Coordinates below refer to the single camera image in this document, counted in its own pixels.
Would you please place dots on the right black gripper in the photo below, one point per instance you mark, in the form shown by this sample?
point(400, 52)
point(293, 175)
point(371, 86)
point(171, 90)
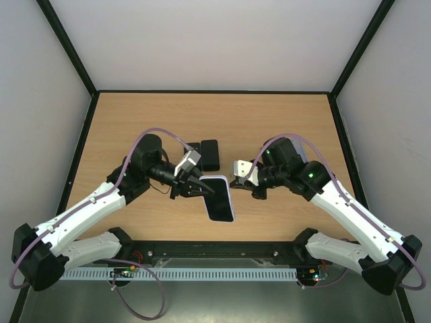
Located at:
point(257, 188)

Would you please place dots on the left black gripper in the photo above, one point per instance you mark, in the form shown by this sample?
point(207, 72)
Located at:
point(199, 188)

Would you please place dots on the black bare phone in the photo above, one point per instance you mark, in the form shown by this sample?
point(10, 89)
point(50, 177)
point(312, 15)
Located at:
point(194, 146)

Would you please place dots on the lilac phone case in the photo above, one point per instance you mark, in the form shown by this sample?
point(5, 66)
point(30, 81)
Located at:
point(299, 148)

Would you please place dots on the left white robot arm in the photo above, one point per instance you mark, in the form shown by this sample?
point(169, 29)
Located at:
point(43, 253)

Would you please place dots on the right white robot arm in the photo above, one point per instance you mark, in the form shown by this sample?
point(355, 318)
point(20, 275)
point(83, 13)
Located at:
point(381, 255)

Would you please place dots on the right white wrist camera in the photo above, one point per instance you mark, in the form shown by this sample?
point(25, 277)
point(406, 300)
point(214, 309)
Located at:
point(245, 173)

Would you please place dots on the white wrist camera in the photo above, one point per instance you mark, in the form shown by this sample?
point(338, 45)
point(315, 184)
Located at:
point(189, 160)
point(245, 173)

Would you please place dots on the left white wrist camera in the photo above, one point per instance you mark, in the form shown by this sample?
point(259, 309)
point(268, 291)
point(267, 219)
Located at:
point(189, 160)

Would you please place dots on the grey slotted cable duct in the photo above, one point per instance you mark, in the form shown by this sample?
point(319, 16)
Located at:
point(182, 274)

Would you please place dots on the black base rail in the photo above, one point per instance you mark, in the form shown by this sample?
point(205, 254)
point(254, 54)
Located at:
point(278, 253)

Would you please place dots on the black metal frame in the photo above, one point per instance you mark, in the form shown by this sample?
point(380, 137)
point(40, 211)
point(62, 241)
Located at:
point(371, 29)

